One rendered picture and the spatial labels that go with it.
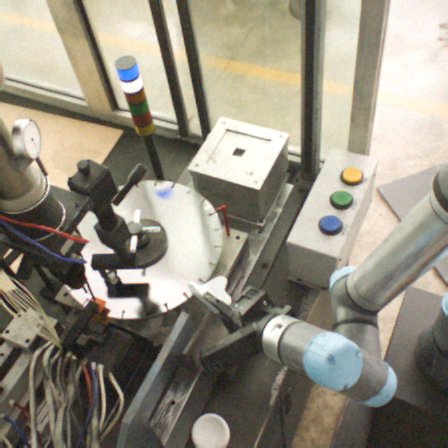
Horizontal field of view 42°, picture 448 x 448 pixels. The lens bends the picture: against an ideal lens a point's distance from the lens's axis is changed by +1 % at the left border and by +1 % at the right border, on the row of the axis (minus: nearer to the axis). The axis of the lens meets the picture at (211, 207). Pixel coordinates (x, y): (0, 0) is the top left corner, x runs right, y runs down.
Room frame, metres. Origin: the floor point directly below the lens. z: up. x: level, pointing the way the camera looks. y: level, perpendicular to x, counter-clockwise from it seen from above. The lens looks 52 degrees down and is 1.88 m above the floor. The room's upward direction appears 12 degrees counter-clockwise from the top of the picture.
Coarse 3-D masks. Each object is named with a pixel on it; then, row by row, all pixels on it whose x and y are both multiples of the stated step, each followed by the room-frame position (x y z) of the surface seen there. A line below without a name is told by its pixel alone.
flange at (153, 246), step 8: (128, 224) 0.73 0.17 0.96; (144, 224) 0.72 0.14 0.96; (152, 224) 0.71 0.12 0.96; (160, 224) 0.71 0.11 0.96; (160, 232) 0.69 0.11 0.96; (128, 240) 0.67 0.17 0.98; (144, 240) 0.67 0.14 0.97; (152, 240) 0.67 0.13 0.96; (160, 240) 0.67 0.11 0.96; (128, 248) 0.67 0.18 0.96; (136, 248) 0.66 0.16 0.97; (144, 248) 0.66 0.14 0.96; (152, 248) 0.65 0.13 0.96; (160, 248) 0.65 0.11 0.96; (144, 256) 0.64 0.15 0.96; (152, 256) 0.64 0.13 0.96; (160, 256) 0.64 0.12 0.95; (144, 264) 0.62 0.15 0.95
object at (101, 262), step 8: (120, 248) 0.60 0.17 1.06; (96, 256) 0.62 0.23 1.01; (104, 256) 0.62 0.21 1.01; (112, 256) 0.62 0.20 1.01; (120, 256) 0.60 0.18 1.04; (128, 256) 0.60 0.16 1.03; (136, 256) 0.61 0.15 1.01; (96, 264) 0.61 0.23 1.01; (104, 264) 0.60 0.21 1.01; (112, 264) 0.60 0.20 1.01; (120, 264) 0.60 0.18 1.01; (128, 264) 0.59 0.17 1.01; (136, 264) 0.59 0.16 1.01; (104, 272) 0.60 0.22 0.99
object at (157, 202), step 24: (144, 192) 0.81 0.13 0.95; (168, 192) 0.80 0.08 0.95; (192, 192) 0.78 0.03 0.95; (144, 216) 0.75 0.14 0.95; (168, 216) 0.73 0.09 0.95; (192, 216) 0.72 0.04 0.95; (216, 216) 0.71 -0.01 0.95; (96, 240) 0.71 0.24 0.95; (168, 240) 0.67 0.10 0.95; (192, 240) 0.66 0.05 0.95; (216, 240) 0.65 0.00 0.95; (168, 264) 0.62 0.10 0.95; (192, 264) 0.61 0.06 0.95; (216, 264) 0.60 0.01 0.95; (96, 288) 0.60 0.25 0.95; (120, 288) 0.59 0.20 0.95; (144, 288) 0.57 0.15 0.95; (168, 288) 0.56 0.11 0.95; (120, 312) 0.53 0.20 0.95
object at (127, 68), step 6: (120, 60) 0.99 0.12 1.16; (126, 60) 0.99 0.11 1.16; (132, 60) 0.98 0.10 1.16; (120, 66) 0.97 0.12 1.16; (126, 66) 0.97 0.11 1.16; (132, 66) 0.96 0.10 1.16; (120, 72) 0.96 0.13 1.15; (126, 72) 0.96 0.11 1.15; (132, 72) 0.96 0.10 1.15; (138, 72) 0.97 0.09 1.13; (120, 78) 0.97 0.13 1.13; (126, 78) 0.96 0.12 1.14; (132, 78) 0.96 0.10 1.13
